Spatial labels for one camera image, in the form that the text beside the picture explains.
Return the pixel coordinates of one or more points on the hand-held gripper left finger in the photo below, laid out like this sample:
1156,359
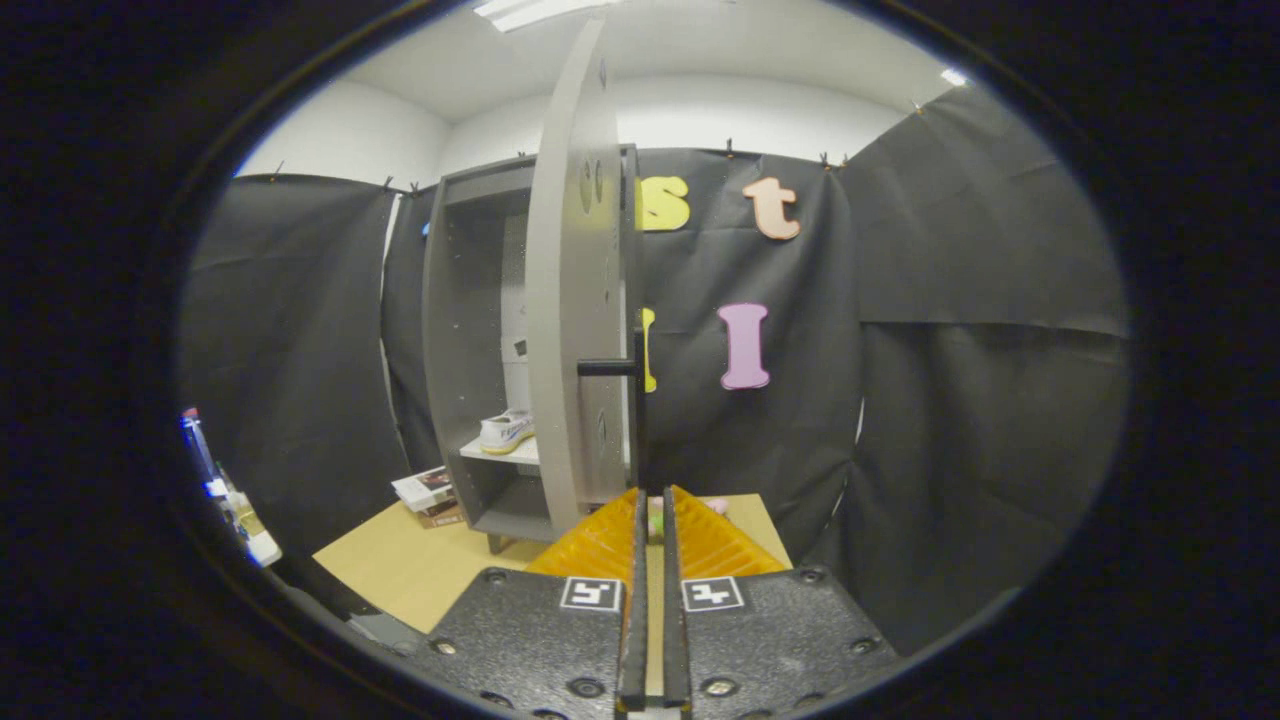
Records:
633,640

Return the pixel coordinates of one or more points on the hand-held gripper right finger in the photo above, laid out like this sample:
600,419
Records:
676,640

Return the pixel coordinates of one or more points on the white shoe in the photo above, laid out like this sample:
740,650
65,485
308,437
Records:
505,432

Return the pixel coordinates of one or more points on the grey shoe cabinet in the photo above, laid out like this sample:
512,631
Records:
450,350

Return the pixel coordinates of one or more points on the grey shoe cabinet door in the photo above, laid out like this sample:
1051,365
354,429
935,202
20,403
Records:
570,300

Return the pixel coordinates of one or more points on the pink and green plush toy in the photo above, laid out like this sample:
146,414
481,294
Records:
717,506

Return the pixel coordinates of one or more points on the brown book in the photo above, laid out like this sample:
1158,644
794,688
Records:
442,517

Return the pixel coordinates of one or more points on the black backdrop cloth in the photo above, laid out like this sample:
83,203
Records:
950,400

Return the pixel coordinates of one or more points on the blue and white clutter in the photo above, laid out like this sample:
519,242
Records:
262,547

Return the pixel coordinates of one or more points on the small ceiling light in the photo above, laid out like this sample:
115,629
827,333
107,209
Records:
953,77

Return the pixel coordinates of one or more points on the long ceiling light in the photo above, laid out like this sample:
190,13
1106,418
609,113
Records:
530,12

